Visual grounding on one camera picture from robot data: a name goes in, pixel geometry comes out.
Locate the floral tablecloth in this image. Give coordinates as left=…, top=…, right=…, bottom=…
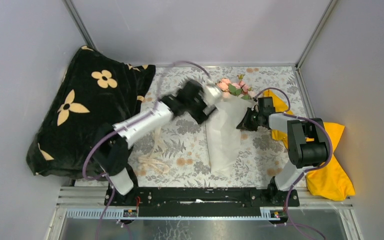
left=73, top=66, right=309, bottom=189

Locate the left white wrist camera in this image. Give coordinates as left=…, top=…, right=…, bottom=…
left=203, top=84, right=223, bottom=106

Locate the white wrapping paper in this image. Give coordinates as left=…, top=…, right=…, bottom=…
left=205, top=96, right=254, bottom=177

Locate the cream ribbon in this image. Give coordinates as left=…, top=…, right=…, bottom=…
left=138, top=127, right=170, bottom=175

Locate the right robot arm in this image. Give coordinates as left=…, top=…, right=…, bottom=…
left=236, top=96, right=333, bottom=206

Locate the black flower-pattern blanket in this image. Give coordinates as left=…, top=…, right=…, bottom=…
left=26, top=45, right=156, bottom=179

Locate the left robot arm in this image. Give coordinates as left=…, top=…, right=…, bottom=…
left=85, top=79, right=223, bottom=206

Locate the pink fake flower bouquet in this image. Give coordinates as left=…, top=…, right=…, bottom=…
left=216, top=74, right=256, bottom=100

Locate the yellow cloth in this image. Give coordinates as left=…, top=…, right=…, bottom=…
left=262, top=90, right=357, bottom=202

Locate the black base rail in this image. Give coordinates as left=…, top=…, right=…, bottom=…
left=104, top=187, right=300, bottom=218

